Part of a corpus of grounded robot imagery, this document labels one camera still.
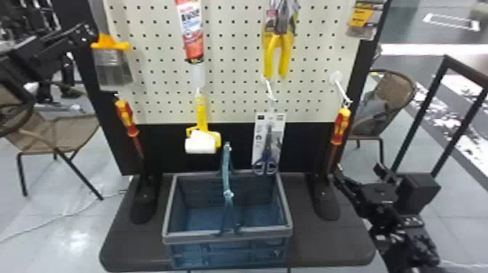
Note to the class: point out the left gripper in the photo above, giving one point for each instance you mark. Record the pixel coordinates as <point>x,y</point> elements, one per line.
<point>36,57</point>

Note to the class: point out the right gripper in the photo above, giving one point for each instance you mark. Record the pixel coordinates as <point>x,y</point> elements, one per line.
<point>377,200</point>

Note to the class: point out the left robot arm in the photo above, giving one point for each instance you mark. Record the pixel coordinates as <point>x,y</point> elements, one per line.
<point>11,82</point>

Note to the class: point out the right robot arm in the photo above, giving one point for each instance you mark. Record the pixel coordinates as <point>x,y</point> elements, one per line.
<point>404,244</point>

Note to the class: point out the red yellow screwdriver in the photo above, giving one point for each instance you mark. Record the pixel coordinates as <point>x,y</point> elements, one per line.
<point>127,118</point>
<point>340,127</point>

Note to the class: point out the brown mesh chair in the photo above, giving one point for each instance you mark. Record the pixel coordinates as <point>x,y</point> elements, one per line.
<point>385,101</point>
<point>53,131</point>

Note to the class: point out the blue scissors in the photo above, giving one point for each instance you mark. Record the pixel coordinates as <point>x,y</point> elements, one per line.
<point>268,133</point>

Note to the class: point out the red white sealant tube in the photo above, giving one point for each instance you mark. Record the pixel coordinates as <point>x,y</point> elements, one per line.
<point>191,34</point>

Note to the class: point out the blue basket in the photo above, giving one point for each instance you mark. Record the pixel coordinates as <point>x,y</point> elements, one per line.
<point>228,232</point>

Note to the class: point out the white pegboard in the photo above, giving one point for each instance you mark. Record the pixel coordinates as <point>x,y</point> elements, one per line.
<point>236,95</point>

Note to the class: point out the yellow pliers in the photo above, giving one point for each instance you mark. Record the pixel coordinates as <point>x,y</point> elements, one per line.
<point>271,53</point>

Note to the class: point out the yellow black carded tool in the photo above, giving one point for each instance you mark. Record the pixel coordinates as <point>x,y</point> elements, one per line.
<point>362,17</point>

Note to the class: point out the yellow white paint roller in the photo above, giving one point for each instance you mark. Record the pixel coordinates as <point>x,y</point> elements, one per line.
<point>201,143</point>

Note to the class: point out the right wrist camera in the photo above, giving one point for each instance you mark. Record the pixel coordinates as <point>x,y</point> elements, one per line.
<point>418,192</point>

